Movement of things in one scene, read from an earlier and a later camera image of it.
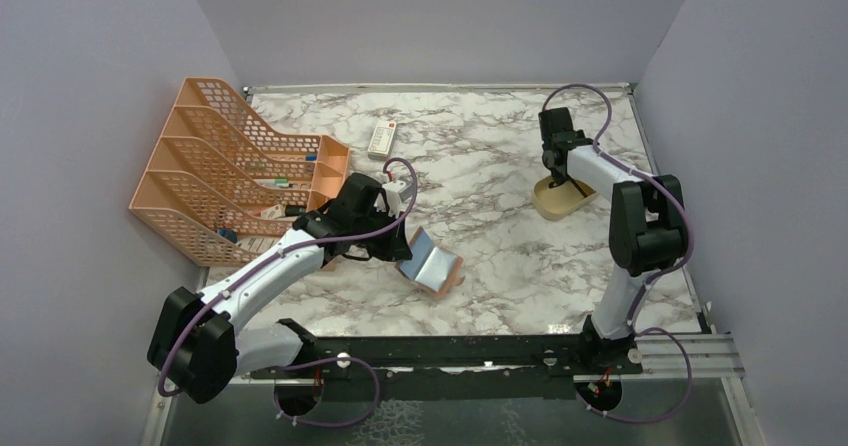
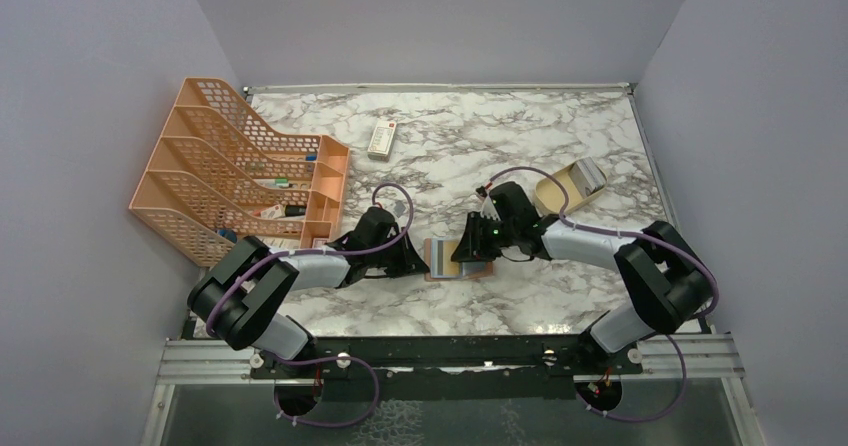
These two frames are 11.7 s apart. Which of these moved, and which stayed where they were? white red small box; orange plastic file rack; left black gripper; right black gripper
Moved: left black gripper; right black gripper
Stayed: white red small box; orange plastic file rack
